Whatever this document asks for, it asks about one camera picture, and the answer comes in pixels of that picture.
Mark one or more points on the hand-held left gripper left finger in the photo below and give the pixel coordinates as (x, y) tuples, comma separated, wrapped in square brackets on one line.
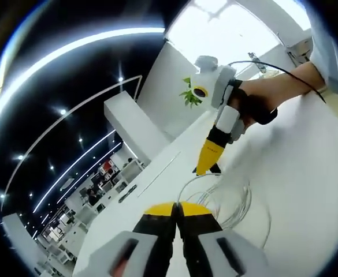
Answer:
[(134, 251)]

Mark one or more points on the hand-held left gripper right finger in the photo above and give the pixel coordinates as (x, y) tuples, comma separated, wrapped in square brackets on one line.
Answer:
[(215, 251)]

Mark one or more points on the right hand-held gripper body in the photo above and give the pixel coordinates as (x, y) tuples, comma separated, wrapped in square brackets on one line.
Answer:
[(212, 80)]

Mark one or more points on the small black desktop device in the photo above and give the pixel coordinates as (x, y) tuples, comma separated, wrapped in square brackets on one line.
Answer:
[(127, 194)]

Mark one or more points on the white desktop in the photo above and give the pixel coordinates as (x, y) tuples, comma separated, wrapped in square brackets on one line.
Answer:
[(287, 173)]

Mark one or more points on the person's right hand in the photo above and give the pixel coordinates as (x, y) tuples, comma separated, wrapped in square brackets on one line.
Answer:
[(258, 95)]

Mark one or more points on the green potted plant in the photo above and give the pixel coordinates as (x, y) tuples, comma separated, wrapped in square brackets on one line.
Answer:
[(190, 93)]

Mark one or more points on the group of white office chairs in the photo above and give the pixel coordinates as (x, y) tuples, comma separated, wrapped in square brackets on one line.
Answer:
[(131, 170)]

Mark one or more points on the large white square pillar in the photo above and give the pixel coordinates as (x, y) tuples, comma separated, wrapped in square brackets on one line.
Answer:
[(134, 124)]

